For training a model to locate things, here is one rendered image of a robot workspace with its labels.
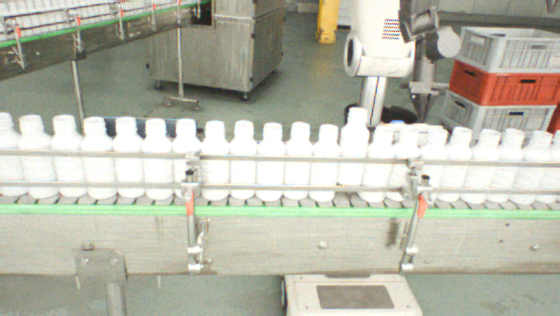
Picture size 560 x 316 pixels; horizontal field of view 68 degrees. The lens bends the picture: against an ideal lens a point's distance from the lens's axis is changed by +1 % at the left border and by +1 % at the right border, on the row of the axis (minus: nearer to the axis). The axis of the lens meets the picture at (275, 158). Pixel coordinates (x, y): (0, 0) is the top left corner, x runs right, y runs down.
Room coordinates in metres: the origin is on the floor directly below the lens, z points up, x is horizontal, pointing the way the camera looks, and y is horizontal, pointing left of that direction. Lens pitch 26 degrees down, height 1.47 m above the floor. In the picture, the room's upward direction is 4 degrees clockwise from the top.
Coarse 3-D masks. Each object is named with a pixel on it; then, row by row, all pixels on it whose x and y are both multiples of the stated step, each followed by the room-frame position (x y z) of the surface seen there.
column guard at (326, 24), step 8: (320, 0) 8.53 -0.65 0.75; (328, 0) 8.34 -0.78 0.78; (336, 0) 8.36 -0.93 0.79; (320, 8) 8.45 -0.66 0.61; (328, 8) 8.34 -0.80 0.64; (336, 8) 8.36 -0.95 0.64; (320, 16) 8.37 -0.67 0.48; (328, 16) 8.34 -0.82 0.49; (336, 16) 8.36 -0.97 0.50; (320, 24) 8.34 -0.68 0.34; (328, 24) 8.35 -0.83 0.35; (336, 24) 8.37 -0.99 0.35; (320, 32) 8.34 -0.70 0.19; (328, 32) 8.35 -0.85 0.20; (320, 40) 8.33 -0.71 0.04; (328, 40) 8.35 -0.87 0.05
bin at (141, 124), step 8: (104, 120) 1.28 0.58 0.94; (112, 120) 1.30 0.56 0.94; (136, 120) 1.31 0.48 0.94; (144, 120) 1.31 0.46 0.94; (168, 120) 1.32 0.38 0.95; (176, 120) 1.32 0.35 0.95; (112, 128) 1.30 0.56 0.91; (144, 128) 1.31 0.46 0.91; (168, 128) 1.32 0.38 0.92; (144, 136) 1.31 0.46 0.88; (168, 136) 1.32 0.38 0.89; (160, 280) 0.82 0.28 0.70
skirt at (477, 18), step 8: (440, 16) 13.32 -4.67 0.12; (448, 16) 13.34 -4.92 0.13; (456, 16) 13.37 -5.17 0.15; (464, 16) 13.40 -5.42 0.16; (472, 16) 13.42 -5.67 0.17; (480, 16) 13.45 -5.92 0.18; (488, 16) 13.48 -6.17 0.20; (496, 16) 13.50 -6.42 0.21; (504, 16) 13.53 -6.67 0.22; (512, 16) 13.57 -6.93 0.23; (520, 16) 13.60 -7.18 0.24; (528, 16) 13.63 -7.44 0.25; (512, 24) 13.55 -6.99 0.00; (520, 24) 13.59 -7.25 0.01; (528, 24) 13.62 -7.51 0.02; (536, 24) 13.65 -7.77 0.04; (544, 24) 13.67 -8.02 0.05; (552, 24) 13.70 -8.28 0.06
